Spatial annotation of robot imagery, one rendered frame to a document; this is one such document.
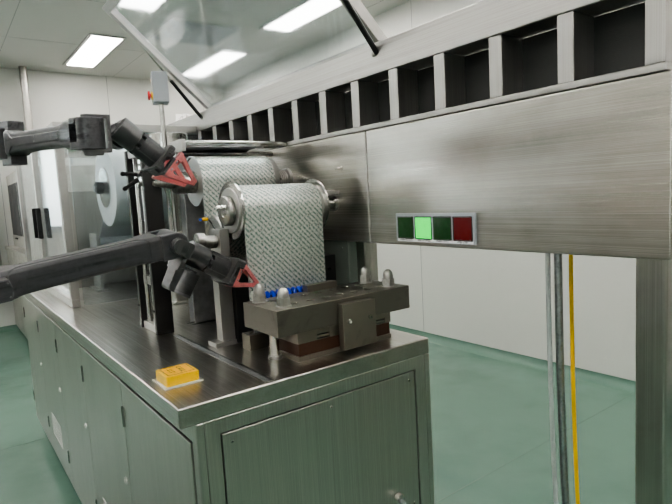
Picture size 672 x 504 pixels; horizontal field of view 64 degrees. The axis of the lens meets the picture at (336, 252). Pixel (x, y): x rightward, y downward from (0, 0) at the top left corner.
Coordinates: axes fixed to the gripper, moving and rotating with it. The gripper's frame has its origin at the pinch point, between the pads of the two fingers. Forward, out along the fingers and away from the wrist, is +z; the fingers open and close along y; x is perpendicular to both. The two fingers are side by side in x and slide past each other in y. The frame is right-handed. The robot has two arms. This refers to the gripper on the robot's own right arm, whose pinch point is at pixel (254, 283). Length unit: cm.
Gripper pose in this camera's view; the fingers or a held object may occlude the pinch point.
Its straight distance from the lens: 138.2
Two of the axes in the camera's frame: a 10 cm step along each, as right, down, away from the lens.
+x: 3.6, -9.1, 2.1
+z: 7.2, 4.1, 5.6
